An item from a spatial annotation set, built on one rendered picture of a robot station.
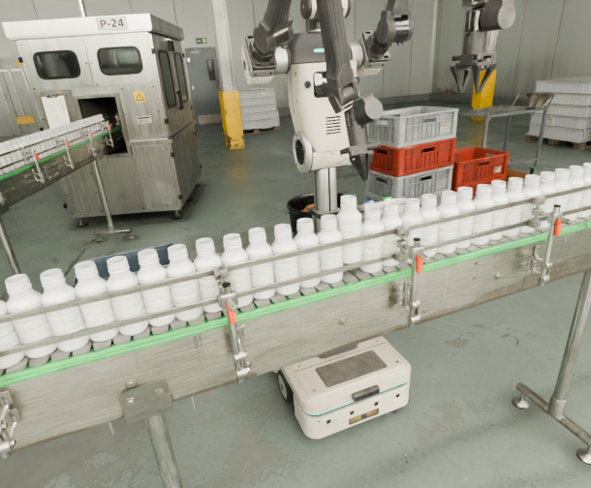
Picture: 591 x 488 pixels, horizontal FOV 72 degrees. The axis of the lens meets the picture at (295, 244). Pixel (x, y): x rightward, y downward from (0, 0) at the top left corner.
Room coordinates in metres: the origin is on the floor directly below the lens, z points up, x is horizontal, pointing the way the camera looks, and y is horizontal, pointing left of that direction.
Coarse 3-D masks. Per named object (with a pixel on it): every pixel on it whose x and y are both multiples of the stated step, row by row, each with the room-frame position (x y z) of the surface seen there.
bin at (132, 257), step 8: (144, 248) 1.28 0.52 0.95; (152, 248) 1.29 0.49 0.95; (160, 248) 1.30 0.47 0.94; (112, 256) 1.24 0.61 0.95; (128, 256) 1.26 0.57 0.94; (136, 256) 1.27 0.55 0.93; (160, 256) 1.30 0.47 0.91; (168, 256) 1.30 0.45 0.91; (96, 264) 1.23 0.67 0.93; (104, 264) 1.23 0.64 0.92; (128, 264) 1.26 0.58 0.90; (136, 264) 1.27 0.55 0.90; (104, 272) 1.23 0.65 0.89; (192, 400) 0.81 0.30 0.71; (112, 432) 0.74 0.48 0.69
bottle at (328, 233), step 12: (324, 216) 0.90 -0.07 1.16; (324, 228) 0.87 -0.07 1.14; (336, 228) 0.88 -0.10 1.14; (324, 240) 0.86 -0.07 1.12; (336, 240) 0.86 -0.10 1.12; (324, 252) 0.87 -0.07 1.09; (336, 252) 0.86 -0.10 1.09; (324, 264) 0.87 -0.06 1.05; (336, 264) 0.86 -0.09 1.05; (324, 276) 0.87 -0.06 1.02; (336, 276) 0.86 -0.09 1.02
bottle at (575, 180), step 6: (570, 168) 1.18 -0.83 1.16; (576, 168) 1.16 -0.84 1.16; (582, 168) 1.16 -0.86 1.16; (570, 174) 1.17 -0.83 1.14; (576, 174) 1.16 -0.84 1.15; (570, 180) 1.17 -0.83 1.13; (576, 180) 1.16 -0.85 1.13; (582, 180) 1.16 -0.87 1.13; (576, 186) 1.15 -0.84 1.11; (582, 186) 1.15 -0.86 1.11; (582, 192) 1.15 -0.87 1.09; (570, 198) 1.15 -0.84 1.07; (576, 198) 1.15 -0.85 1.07; (570, 204) 1.15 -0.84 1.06; (576, 204) 1.15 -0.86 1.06; (570, 216) 1.15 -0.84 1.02; (576, 216) 1.15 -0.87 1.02
